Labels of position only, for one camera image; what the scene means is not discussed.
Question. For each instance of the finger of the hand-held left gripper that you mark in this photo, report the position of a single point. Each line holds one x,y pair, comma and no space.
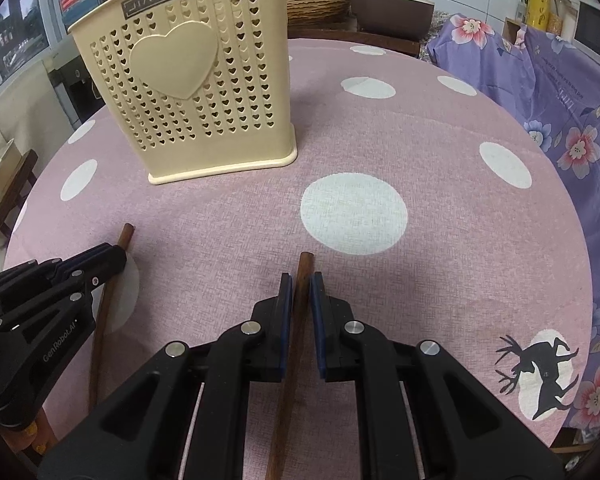
102,272
75,259

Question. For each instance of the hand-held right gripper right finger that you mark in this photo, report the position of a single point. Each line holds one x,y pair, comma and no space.
316,315

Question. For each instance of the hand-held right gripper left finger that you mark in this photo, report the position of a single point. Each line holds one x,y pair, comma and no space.
285,310

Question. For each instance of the brown wooden chopstick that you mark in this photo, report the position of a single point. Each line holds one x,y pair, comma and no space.
286,410
100,335

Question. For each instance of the cream perforated utensil holder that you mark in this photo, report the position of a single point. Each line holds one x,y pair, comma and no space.
180,125

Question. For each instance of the person's left hand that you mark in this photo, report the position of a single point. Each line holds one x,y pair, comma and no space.
35,437

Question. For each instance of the dark wooden stool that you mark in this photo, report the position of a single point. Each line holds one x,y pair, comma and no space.
10,195

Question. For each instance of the pink polka dot tablecloth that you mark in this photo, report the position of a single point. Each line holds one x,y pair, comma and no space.
405,285

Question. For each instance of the grey water dispenser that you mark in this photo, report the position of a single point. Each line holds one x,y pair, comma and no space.
75,90

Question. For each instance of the window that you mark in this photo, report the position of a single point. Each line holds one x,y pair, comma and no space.
20,35

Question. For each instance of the dark wooden counter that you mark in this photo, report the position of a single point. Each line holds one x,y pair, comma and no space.
360,37

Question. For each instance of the wicker basket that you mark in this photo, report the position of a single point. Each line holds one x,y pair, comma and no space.
315,2

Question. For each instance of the brown and cream rice cooker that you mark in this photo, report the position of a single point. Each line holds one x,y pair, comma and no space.
390,5

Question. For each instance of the purple floral cloth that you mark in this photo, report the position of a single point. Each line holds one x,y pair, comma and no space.
555,100

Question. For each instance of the white appliance with dark door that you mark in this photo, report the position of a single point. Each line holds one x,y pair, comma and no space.
595,27

